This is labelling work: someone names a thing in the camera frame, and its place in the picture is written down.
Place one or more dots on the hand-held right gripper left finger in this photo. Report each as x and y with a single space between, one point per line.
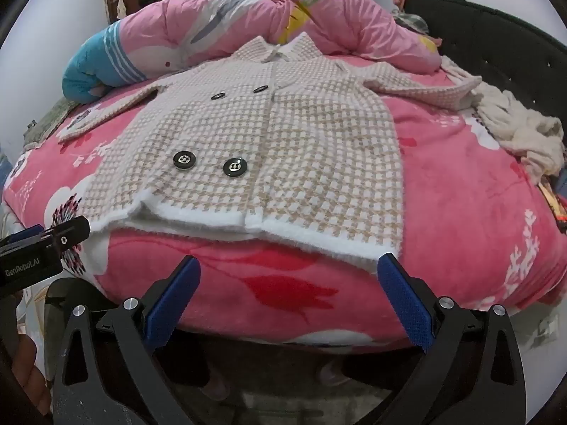
177 303

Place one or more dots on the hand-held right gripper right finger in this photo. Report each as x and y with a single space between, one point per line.
409 301

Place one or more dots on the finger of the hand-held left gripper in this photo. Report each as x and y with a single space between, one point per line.
71 232

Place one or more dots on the beige white checked coat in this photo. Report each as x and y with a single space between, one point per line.
283 141

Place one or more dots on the person's left hand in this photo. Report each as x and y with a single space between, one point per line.
31 372

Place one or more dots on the pink floral blanket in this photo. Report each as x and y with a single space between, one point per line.
452 195

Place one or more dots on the green patterned sheet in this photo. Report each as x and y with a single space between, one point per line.
46 119

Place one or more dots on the cream knitted cloth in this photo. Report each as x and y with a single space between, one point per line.
514 119

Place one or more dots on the black padded headboard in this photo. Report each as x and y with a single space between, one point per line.
496 40

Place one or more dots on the pink printed quilt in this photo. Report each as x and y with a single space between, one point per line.
248 17

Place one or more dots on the grey checked cloth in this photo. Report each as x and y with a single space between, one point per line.
412 21

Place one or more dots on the white wall socket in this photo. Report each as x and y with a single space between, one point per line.
547 327

